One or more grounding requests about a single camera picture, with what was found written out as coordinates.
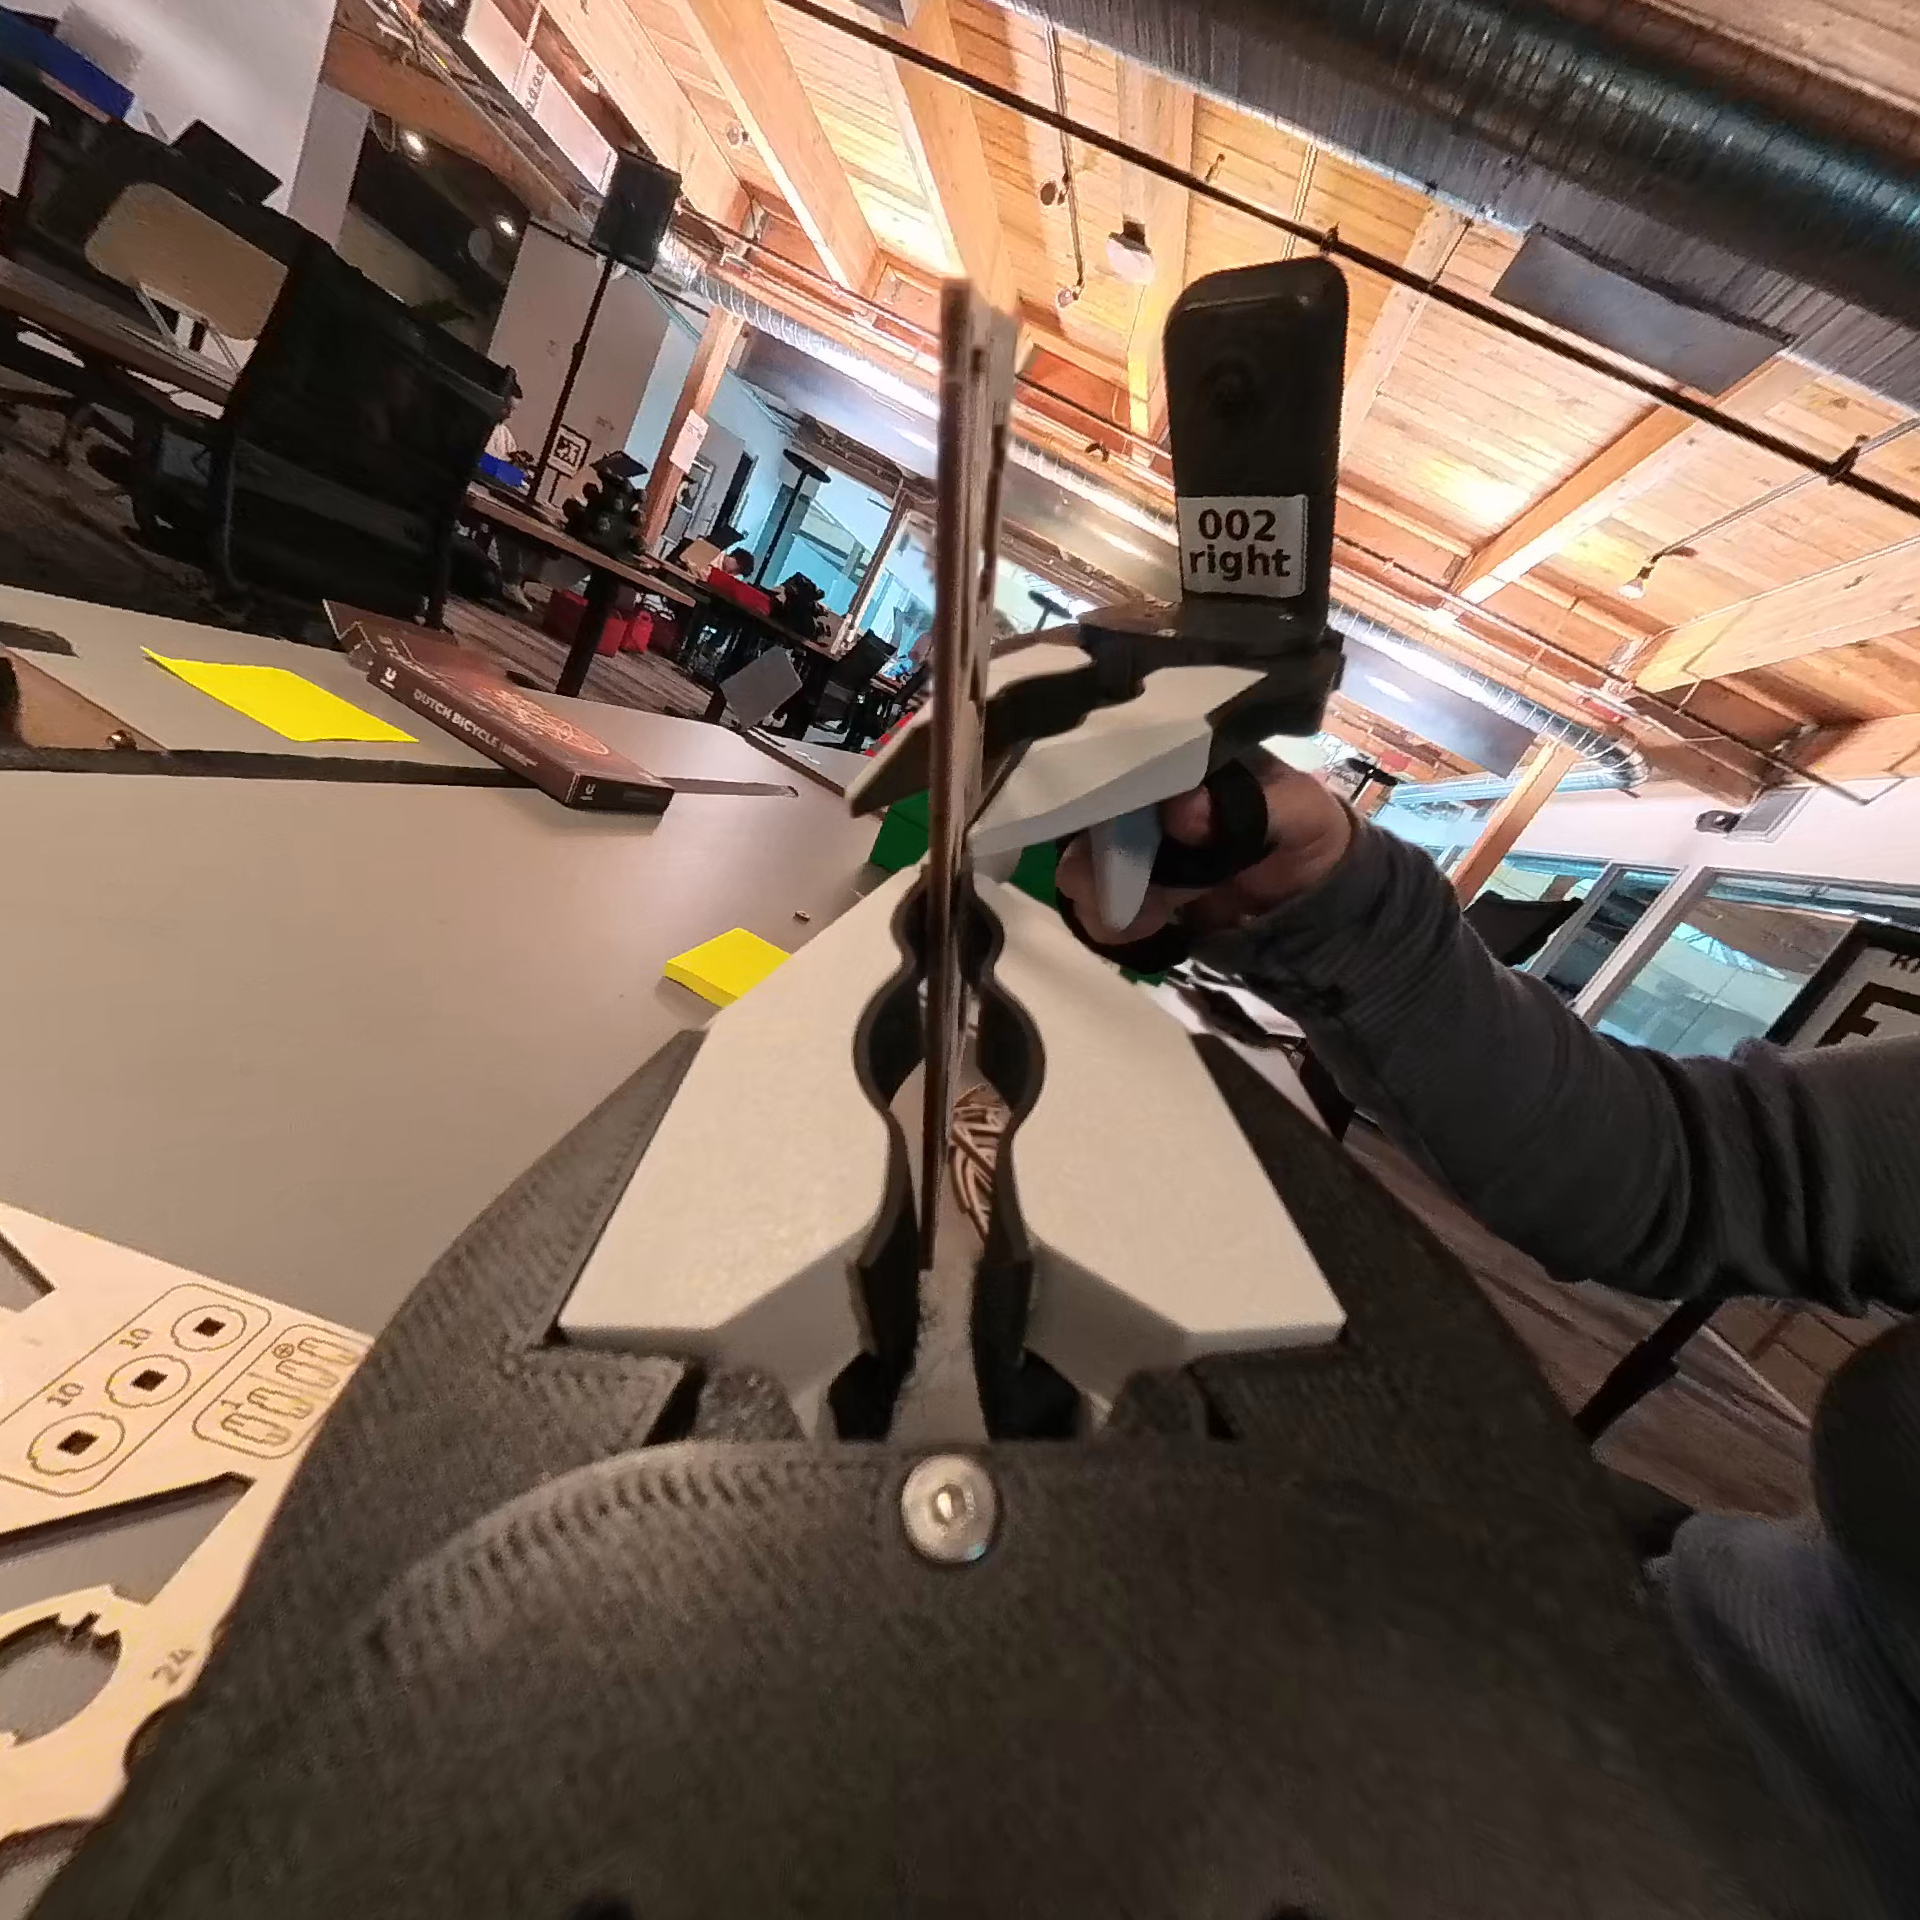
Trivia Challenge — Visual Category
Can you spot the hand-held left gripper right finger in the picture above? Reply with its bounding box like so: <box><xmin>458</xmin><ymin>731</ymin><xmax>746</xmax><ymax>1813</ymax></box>
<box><xmin>972</xmin><ymin>871</ymin><xmax>1348</xmax><ymax>1425</ymax></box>

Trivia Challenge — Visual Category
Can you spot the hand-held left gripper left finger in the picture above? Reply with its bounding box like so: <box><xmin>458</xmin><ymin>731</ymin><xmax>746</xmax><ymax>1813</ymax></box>
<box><xmin>555</xmin><ymin>867</ymin><xmax>932</xmax><ymax>1425</ymax></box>

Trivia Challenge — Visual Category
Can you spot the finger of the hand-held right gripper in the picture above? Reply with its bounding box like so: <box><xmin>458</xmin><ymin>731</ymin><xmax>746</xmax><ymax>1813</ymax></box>
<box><xmin>849</xmin><ymin>637</ymin><xmax>1116</xmax><ymax>823</ymax></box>
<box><xmin>966</xmin><ymin>667</ymin><xmax>1273</xmax><ymax>861</ymax></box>

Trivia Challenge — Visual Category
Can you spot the thin plywood parts sheet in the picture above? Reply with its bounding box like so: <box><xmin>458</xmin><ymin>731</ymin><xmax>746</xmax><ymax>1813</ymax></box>
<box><xmin>913</xmin><ymin>277</ymin><xmax>1023</xmax><ymax>1284</ymax></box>

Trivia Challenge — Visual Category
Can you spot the person's right forearm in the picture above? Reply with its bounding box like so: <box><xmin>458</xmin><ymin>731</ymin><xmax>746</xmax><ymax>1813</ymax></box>
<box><xmin>1185</xmin><ymin>816</ymin><xmax>1920</xmax><ymax>1329</ymax></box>

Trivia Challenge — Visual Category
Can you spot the wooden bicycle model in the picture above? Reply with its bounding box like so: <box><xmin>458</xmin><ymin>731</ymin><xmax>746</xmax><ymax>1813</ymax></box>
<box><xmin>941</xmin><ymin>1073</ymin><xmax>1014</xmax><ymax>1244</ymax></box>

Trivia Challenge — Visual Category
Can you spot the numbered plywood parts sheet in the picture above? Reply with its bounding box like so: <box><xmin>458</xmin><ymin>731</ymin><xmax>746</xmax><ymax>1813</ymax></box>
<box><xmin>0</xmin><ymin>1201</ymin><xmax>373</xmax><ymax>1845</ymax></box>

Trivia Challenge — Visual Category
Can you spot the person's right hand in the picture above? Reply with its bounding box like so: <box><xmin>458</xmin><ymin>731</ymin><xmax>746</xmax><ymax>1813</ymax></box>
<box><xmin>1073</xmin><ymin>751</ymin><xmax>1359</xmax><ymax>970</ymax></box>

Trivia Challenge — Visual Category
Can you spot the yellow sticky note pad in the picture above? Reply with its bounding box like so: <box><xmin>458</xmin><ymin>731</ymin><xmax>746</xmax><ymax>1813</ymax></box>
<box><xmin>662</xmin><ymin>925</ymin><xmax>793</xmax><ymax>1011</ymax></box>

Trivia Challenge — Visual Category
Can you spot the green plastic bin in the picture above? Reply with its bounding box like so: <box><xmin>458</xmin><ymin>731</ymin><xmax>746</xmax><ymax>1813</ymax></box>
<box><xmin>867</xmin><ymin>792</ymin><xmax>1058</xmax><ymax>903</ymax></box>

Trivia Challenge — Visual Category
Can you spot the brown product box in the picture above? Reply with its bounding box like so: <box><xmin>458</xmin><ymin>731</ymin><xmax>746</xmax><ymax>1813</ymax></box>
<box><xmin>325</xmin><ymin>596</ymin><xmax>678</xmax><ymax>819</ymax></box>

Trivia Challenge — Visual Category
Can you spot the black speaker on stand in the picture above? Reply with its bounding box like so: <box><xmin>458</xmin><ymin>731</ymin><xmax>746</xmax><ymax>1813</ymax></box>
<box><xmin>539</xmin><ymin>146</ymin><xmax>685</xmax><ymax>496</ymax></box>

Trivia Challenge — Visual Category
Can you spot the flat yellow paper note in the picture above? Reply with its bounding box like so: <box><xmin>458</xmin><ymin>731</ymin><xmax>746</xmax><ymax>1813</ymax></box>
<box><xmin>141</xmin><ymin>647</ymin><xmax>421</xmax><ymax>747</ymax></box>

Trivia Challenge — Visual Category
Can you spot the black mesh office chair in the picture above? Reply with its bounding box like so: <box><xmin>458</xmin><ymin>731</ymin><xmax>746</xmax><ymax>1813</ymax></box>
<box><xmin>209</xmin><ymin>224</ymin><xmax>521</xmax><ymax>625</ymax></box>

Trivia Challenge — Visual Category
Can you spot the person's leg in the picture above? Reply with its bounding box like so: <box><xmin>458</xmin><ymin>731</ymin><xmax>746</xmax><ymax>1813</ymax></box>
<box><xmin>1663</xmin><ymin>1320</ymin><xmax>1920</xmax><ymax>1920</ymax></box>

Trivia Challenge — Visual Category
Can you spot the brown cardboard piece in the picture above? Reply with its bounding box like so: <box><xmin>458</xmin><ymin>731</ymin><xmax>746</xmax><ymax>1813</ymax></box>
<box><xmin>0</xmin><ymin>650</ymin><xmax>170</xmax><ymax>754</ymax></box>

